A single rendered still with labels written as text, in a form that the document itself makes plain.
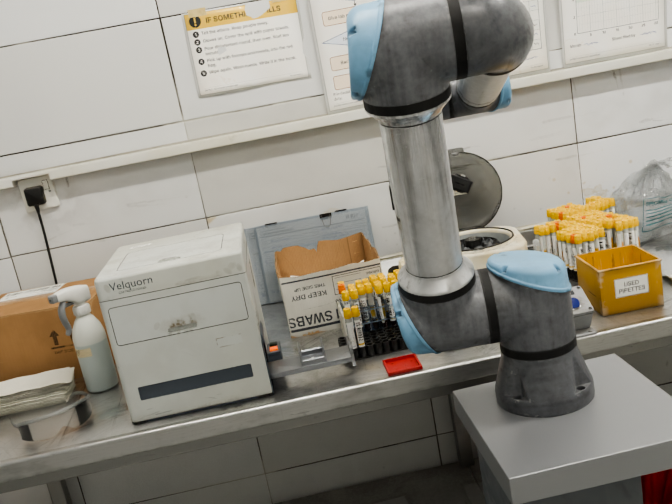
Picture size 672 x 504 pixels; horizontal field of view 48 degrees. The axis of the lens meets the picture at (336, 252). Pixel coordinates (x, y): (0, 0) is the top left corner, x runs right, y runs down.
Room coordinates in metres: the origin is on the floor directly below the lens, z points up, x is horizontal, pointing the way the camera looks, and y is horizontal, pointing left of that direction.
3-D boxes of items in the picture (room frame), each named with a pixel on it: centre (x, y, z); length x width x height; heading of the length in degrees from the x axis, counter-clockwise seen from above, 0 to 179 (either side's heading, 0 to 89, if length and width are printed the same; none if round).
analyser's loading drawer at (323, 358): (1.42, 0.11, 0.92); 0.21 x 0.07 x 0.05; 94
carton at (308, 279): (1.82, 0.03, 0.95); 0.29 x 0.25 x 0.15; 4
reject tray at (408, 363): (1.39, -0.09, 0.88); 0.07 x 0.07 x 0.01; 4
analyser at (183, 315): (1.50, 0.31, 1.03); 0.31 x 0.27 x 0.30; 94
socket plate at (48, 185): (1.97, 0.73, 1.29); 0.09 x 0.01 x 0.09; 94
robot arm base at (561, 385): (1.09, -0.28, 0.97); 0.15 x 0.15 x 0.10
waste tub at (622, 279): (1.52, -0.58, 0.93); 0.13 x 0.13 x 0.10; 1
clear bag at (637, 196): (1.99, -0.85, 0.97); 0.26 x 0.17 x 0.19; 115
